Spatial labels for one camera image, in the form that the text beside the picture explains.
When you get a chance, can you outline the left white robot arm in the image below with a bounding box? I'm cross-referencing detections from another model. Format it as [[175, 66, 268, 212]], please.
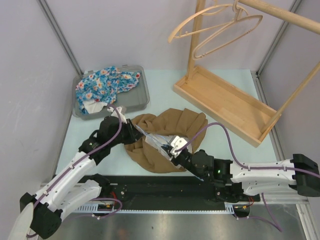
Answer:
[[19, 115, 143, 240]]

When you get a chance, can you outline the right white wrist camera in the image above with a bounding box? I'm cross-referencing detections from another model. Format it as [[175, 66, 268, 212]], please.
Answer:
[[169, 135, 188, 158]]

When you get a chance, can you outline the wooden hanger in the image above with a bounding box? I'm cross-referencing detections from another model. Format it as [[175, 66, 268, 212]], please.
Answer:
[[167, 0, 236, 43], [192, 0, 263, 60]]

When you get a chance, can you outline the tan brown skirt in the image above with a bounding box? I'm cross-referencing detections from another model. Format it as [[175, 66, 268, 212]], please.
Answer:
[[124, 108, 208, 174]]

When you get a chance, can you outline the wooden clothes rack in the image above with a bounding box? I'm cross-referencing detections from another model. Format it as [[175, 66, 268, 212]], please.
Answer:
[[173, 0, 320, 147]]

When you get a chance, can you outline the upper wooden hanger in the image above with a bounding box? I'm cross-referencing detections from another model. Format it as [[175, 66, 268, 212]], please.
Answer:
[[167, 0, 236, 43]]

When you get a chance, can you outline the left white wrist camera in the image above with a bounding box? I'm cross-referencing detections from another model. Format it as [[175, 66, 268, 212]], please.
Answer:
[[107, 106, 126, 122]]

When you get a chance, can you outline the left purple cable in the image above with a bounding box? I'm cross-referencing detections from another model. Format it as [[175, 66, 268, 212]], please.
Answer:
[[26, 104, 123, 237]]

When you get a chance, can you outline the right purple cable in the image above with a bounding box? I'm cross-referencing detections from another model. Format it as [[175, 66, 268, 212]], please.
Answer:
[[174, 122, 320, 232]]

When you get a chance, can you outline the light blue wire hanger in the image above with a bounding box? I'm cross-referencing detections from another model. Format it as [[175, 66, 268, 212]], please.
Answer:
[[135, 124, 169, 150]]

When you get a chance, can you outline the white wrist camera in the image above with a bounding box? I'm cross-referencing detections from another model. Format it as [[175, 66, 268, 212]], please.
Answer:
[[169, 135, 188, 158], [107, 106, 126, 122]]

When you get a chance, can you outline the blue floral cloth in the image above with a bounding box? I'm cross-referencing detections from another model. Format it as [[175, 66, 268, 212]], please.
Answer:
[[75, 66, 141, 115]]

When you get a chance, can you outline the purple cable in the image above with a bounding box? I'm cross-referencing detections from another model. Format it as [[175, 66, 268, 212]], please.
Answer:
[[26, 104, 123, 237], [174, 122, 320, 232]]

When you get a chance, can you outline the grey plastic tray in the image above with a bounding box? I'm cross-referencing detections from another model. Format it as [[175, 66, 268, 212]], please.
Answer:
[[72, 65, 150, 120]]

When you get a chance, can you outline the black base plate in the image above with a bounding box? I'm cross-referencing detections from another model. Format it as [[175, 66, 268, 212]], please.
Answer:
[[102, 175, 259, 212]]

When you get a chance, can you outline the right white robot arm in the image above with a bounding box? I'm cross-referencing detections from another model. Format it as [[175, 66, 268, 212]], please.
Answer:
[[161, 144, 320, 203]]

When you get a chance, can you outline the white slotted cable duct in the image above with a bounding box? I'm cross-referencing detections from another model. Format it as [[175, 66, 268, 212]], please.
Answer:
[[74, 201, 237, 215]]

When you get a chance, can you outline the lower wooden hanger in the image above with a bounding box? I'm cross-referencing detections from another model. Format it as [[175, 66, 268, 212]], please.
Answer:
[[192, 0, 263, 60]]

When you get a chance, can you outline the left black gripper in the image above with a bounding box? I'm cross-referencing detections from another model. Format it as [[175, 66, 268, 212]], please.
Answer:
[[108, 118, 143, 147]]

